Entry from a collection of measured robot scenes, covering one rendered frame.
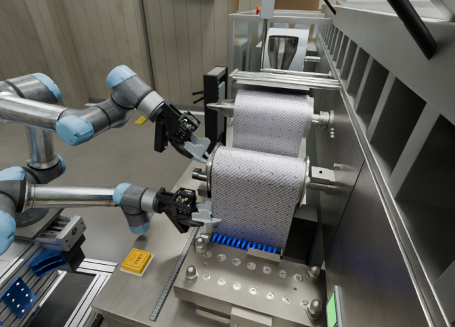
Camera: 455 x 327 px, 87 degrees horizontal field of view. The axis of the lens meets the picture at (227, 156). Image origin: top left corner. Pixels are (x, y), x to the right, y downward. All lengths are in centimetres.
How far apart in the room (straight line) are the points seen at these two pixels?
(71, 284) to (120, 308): 102
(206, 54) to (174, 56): 53
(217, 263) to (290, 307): 22
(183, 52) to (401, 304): 408
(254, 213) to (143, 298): 43
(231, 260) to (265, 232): 13
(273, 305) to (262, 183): 30
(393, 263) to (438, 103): 18
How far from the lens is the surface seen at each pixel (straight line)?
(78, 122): 71
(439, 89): 35
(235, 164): 65
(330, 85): 84
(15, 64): 600
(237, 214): 74
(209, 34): 406
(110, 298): 92
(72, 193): 94
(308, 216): 83
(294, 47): 126
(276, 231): 76
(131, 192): 84
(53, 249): 144
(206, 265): 78
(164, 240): 100
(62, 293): 188
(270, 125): 82
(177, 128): 69
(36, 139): 123
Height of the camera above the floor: 167
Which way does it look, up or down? 33 degrees down
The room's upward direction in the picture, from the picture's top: 2 degrees clockwise
